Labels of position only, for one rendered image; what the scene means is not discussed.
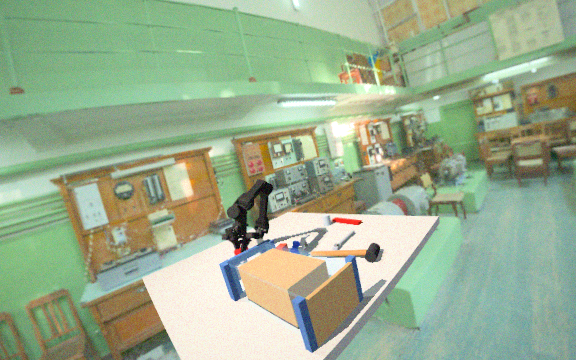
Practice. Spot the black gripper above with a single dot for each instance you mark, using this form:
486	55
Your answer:
246	239

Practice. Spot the mallet with black head and wooden handle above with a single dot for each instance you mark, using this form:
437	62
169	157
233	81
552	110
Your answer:
370	254

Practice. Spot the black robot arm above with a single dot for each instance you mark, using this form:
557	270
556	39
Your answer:
245	202

